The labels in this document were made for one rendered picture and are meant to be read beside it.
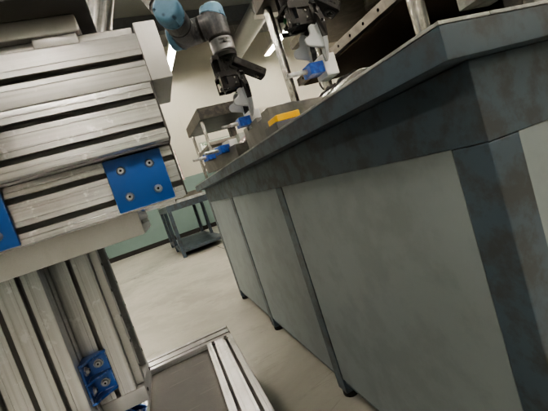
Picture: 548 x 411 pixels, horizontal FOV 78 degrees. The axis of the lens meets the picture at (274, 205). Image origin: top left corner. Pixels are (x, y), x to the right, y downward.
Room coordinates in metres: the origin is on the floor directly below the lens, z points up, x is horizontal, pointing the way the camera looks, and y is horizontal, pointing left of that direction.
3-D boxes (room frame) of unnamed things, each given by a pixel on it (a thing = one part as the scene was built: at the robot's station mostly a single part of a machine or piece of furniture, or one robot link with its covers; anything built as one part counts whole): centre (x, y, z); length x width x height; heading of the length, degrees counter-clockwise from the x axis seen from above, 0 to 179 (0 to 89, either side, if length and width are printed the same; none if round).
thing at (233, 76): (1.12, 0.01, 1.06); 0.09 x 0.08 x 0.12; 109
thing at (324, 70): (0.88, -0.19, 0.93); 0.13 x 0.05 x 0.05; 109
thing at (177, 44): (1.11, 0.10, 1.22); 0.11 x 0.11 x 0.08; 85
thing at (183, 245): (5.70, 1.45, 0.44); 1.90 x 0.70 x 0.89; 21
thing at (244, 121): (1.12, 0.02, 0.90); 0.13 x 0.05 x 0.05; 109
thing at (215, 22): (1.12, 0.00, 1.22); 0.09 x 0.08 x 0.11; 85
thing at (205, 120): (6.06, 0.46, 1.03); 1.54 x 0.94 x 2.06; 21
